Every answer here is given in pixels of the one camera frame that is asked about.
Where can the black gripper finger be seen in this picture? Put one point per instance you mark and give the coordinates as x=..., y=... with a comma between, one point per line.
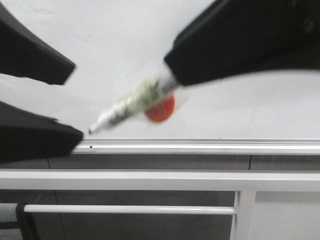
x=23, y=54
x=25, y=136

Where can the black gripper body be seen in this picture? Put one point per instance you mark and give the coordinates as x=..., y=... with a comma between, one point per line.
x=233, y=37

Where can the white whiteboard marker pen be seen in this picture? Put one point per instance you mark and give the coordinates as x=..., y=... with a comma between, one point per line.
x=149, y=93

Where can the red round magnet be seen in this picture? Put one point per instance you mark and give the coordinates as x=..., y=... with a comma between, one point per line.
x=161, y=111

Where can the whiteboard with aluminium tray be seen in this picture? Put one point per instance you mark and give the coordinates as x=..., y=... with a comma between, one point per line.
x=116, y=44

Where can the white horizontal rod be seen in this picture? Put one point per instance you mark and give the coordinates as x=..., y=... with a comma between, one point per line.
x=130, y=209

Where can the white metal stand frame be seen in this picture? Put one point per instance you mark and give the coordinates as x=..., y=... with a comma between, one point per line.
x=244, y=184

